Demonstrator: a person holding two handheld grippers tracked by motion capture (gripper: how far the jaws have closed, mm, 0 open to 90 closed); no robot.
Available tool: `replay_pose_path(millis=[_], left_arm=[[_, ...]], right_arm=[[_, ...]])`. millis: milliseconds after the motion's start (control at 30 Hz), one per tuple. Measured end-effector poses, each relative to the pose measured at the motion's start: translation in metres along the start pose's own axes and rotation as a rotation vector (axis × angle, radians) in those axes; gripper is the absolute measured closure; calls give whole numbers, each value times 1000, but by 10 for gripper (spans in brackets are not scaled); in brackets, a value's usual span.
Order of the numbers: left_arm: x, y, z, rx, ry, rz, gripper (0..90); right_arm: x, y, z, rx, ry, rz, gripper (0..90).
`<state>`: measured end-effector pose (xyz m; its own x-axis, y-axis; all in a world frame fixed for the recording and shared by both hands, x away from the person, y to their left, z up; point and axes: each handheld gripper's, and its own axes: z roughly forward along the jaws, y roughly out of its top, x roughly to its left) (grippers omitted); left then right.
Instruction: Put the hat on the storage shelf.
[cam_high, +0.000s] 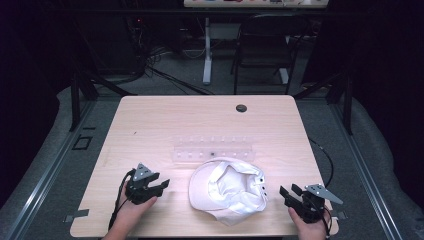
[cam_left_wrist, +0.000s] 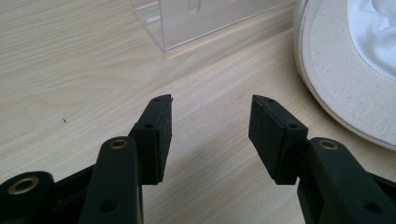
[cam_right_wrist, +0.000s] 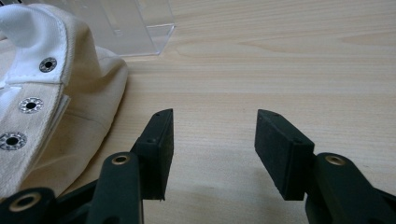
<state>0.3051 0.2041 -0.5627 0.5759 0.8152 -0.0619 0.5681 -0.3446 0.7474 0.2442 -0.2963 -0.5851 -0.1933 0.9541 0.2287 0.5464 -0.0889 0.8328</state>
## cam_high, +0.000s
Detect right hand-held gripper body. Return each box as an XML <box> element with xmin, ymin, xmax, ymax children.
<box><xmin>287</xmin><ymin>183</ymin><xmax>344</xmax><ymax>225</ymax></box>

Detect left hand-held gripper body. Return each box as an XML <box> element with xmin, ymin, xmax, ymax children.
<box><xmin>124</xmin><ymin>162</ymin><xmax>161</xmax><ymax>206</ymax></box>

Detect white cap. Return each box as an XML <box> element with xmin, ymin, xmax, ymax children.
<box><xmin>188</xmin><ymin>157</ymin><xmax>269</xmax><ymax>227</ymax></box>

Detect person's left hand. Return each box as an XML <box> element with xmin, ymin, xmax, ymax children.
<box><xmin>112</xmin><ymin>183</ymin><xmax>158</xmax><ymax>235</ymax></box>

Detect person's right hand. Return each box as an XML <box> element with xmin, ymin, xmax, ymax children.
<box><xmin>287</xmin><ymin>206</ymin><xmax>330</xmax><ymax>240</ymax></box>

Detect clear plastic rack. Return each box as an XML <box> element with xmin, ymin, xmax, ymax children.
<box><xmin>171</xmin><ymin>134</ymin><xmax>257</xmax><ymax>165</ymax></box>

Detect grey tape strip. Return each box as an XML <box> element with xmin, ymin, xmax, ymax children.
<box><xmin>62</xmin><ymin>208</ymin><xmax>91</xmax><ymax>224</ymax></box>

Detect black metal stand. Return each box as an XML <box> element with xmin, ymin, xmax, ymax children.
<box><xmin>67</xmin><ymin>64</ymin><xmax>138</xmax><ymax>133</ymax></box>
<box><xmin>293</xmin><ymin>71</ymin><xmax>355</xmax><ymax>136</ymax></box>

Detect white desk foot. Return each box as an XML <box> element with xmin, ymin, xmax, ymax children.
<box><xmin>278</xmin><ymin>67</ymin><xmax>290</xmax><ymax>86</ymax></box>

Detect white desk leg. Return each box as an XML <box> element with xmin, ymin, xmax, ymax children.
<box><xmin>202</xmin><ymin>17</ymin><xmax>214</xmax><ymax>86</ymax></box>

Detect black chair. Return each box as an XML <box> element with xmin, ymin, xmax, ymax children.
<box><xmin>229</xmin><ymin>13</ymin><xmax>312</xmax><ymax>96</ymax></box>

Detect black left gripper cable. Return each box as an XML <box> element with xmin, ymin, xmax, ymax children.
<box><xmin>107</xmin><ymin>168</ymin><xmax>137</xmax><ymax>232</ymax></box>

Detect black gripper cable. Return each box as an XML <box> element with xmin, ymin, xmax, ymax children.
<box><xmin>107</xmin><ymin>168</ymin><xmax>137</xmax><ymax>232</ymax></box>
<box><xmin>307</xmin><ymin>137</ymin><xmax>335</xmax><ymax>238</ymax></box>

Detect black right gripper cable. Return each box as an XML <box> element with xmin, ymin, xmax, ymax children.
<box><xmin>307</xmin><ymin>137</ymin><xmax>335</xmax><ymax>238</ymax></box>

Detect aluminium floor rail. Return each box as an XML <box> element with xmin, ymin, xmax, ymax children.
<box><xmin>328</xmin><ymin>99</ymin><xmax>405</xmax><ymax>240</ymax></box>
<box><xmin>0</xmin><ymin>99</ymin><xmax>98</xmax><ymax>240</ymax></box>

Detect black floor cables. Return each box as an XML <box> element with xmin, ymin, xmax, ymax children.
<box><xmin>145</xmin><ymin>49</ymin><xmax>215</xmax><ymax>97</ymax></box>

